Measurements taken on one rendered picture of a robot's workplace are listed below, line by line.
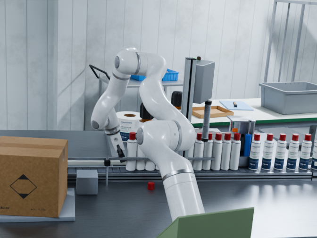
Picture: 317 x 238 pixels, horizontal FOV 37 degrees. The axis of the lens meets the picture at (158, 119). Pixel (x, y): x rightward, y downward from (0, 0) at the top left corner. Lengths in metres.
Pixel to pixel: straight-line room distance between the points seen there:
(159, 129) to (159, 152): 0.09
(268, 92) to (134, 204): 2.52
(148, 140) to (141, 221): 0.49
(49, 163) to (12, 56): 3.51
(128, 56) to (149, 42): 3.78
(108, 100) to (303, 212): 1.07
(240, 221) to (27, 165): 0.89
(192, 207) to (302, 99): 2.91
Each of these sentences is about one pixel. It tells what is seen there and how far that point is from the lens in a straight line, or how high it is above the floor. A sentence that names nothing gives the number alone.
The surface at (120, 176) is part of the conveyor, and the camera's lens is 2.46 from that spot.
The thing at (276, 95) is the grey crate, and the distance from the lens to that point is 4.38.
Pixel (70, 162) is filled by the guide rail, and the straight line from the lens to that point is 2.50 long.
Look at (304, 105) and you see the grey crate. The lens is 4.49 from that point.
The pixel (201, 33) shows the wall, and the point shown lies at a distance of 6.03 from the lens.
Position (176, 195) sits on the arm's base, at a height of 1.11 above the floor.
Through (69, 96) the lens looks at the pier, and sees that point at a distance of 5.32.
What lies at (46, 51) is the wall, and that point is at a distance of 5.44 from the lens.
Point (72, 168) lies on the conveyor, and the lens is 2.50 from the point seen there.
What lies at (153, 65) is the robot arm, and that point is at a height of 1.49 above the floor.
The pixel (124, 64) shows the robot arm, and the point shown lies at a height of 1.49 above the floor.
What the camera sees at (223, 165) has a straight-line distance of 2.59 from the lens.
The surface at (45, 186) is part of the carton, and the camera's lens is 2.02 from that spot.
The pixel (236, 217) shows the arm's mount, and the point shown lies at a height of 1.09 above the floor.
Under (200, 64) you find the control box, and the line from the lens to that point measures 2.24.
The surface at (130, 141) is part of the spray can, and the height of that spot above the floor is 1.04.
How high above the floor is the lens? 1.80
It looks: 15 degrees down
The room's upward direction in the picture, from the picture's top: 4 degrees clockwise
